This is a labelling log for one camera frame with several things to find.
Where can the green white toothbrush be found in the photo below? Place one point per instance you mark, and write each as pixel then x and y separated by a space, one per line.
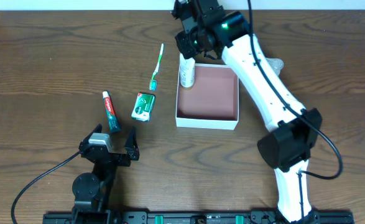
pixel 153 81

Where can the red green toothpaste tube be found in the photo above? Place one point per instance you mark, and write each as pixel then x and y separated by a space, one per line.
pixel 111 115

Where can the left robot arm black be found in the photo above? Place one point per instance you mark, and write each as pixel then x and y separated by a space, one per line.
pixel 92 189

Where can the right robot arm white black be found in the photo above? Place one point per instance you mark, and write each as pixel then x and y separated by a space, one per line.
pixel 292 129

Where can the white box with pink interior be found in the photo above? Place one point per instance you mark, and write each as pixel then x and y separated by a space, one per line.
pixel 213 100

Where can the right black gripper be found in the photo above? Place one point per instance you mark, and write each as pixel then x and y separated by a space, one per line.
pixel 184 43

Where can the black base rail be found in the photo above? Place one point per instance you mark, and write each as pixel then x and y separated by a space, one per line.
pixel 253 217

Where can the white conditioner tube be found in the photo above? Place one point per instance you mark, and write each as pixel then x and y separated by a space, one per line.
pixel 186 71

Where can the clear pump bottle blue liquid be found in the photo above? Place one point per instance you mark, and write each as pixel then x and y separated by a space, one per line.
pixel 276 64

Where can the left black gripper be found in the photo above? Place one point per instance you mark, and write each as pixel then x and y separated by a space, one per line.
pixel 113 155

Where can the green white soap box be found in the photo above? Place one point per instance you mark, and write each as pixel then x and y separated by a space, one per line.
pixel 143 107

